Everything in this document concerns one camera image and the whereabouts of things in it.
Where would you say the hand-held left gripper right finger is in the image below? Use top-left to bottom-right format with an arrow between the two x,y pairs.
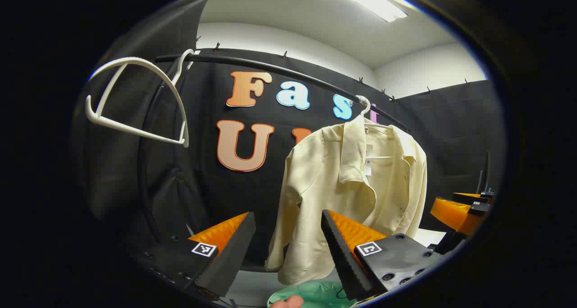
321,209 -> 444,302

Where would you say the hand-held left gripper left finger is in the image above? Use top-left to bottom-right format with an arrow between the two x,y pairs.
133,211 -> 256,302

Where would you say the cream collared shirt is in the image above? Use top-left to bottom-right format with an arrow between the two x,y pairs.
265,114 -> 428,285

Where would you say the white plastic clothes hanger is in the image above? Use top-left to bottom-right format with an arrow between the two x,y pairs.
355,95 -> 397,160
85,49 -> 195,148

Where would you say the black backdrop cloth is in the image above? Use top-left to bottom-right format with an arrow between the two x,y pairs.
74,0 -> 505,272

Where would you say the ceiling light panel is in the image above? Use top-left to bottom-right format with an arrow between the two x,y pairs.
311,0 -> 417,23

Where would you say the black clothes rack rail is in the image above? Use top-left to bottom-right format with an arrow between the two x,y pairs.
137,53 -> 411,245

